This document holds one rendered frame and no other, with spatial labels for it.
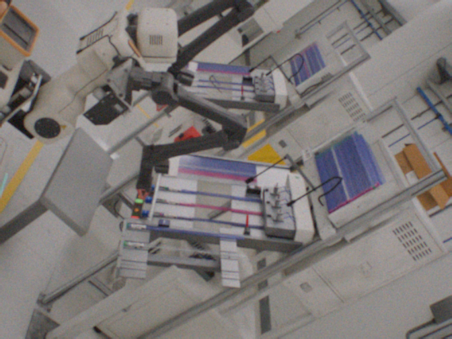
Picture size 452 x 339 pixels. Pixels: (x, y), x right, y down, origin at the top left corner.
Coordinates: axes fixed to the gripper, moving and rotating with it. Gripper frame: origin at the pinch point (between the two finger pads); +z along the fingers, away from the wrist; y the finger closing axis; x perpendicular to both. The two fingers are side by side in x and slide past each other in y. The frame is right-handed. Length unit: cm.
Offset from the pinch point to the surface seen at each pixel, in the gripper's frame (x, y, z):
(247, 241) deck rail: -50, -9, 8
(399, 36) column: -214, 336, -15
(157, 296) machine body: -14, -8, 52
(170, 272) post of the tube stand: -17.5, -33.0, 12.0
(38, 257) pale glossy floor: 50, 11, 55
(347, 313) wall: -155, 85, 133
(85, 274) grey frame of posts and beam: 21.1, -12.4, 39.8
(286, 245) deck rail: -68, -9, 8
